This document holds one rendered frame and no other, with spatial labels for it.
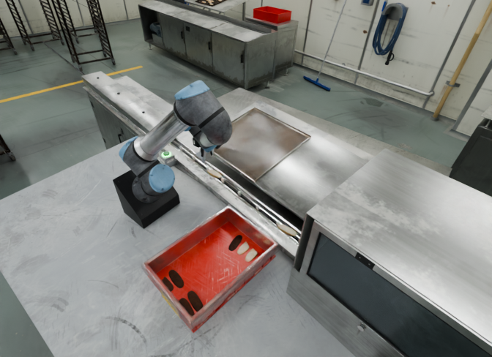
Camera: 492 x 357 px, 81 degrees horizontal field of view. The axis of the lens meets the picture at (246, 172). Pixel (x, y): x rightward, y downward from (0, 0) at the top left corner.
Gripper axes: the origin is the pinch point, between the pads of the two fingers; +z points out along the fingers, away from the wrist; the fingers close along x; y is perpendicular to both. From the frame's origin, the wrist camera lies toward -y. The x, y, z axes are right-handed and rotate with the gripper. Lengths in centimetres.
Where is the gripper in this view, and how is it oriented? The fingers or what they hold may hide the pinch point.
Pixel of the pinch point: (208, 158)
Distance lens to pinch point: 168.3
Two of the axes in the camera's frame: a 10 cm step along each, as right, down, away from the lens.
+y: -8.7, -3.3, 3.6
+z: -0.2, 7.6, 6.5
